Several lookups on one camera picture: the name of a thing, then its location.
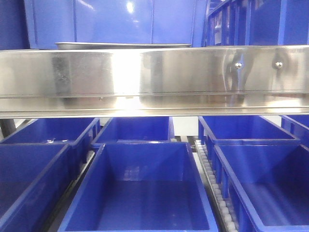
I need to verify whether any blue bin upper left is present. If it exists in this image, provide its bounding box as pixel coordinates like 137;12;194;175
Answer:
24;0;209;49

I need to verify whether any blue bin far right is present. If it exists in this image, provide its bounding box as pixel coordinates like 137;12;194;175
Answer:
281;115;309;142

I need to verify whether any blue bin lower left back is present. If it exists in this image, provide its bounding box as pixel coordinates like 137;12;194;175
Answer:
0;117;100;180

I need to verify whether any blue bin lower right back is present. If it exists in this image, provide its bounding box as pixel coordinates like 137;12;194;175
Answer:
198;116;300;162

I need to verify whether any blue bin lower centre front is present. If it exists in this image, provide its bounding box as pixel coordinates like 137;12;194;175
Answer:
59;142;219;232

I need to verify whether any large blue bin upper right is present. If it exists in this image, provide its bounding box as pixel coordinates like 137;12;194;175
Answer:
205;0;309;46

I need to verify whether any blue bin lower centre back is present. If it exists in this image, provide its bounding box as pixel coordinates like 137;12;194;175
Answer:
90;116;175;149

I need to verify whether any silver metal tray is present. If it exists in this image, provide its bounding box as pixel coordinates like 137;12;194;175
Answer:
56;42;191;50

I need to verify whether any blue bin lower right front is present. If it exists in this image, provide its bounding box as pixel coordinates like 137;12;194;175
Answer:
214;145;309;232

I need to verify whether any stainless steel front rail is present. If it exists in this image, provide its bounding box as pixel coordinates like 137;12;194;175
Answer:
0;45;309;118

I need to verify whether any blue bin lower left front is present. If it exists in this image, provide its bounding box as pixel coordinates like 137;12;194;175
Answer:
0;145;70;232

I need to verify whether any lower white roller track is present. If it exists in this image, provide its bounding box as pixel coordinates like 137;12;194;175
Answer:
195;140;238;232

